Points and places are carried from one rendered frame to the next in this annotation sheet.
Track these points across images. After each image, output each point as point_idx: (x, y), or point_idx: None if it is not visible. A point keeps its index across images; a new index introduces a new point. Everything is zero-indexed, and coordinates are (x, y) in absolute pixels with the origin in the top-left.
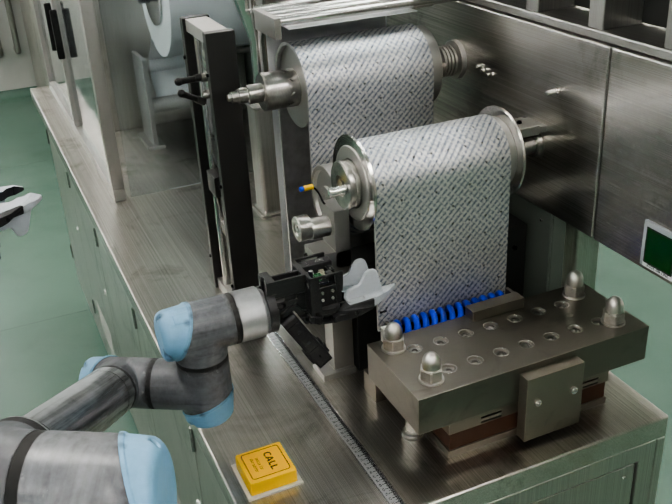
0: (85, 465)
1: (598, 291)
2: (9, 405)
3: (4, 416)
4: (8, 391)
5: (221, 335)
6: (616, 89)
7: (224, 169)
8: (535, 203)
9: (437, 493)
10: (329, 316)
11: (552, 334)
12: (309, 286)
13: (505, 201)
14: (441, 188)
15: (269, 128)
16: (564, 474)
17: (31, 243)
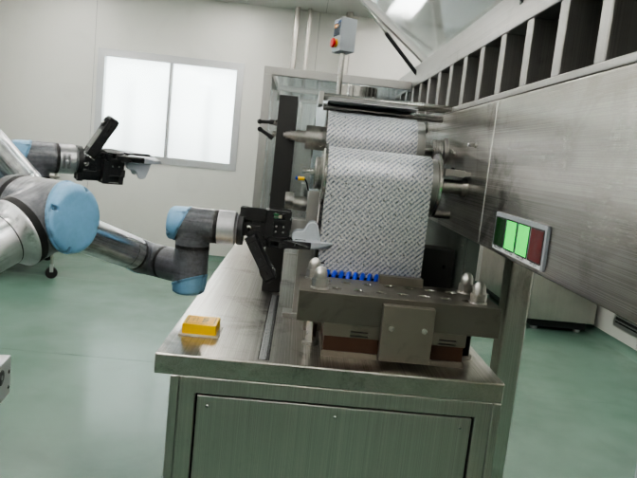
0: (42, 182)
1: (630, 469)
2: (166, 399)
3: (159, 404)
4: None
5: (201, 227)
6: (497, 126)
7: (274, 182)
8: (460, 233)
9: (294, 362)
10: (277, 244)
11: (427, 297)
12: (266, 215)
13: (425, 211)
14: (376, 185)
15: None
16: (402, 395)
17: None
